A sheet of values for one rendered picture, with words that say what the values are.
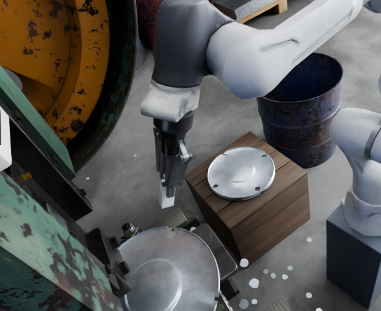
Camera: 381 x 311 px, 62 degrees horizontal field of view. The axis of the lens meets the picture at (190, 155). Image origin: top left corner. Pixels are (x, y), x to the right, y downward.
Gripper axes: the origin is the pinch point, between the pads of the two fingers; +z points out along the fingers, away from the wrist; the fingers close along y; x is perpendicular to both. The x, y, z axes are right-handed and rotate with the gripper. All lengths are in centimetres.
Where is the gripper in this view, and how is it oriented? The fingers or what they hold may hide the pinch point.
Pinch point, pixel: (167, 193)
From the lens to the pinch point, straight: 69.2
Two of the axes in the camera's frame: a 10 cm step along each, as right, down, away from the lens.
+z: -1.0, 8.4, 5.3
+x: -8.7, 1.8, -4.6
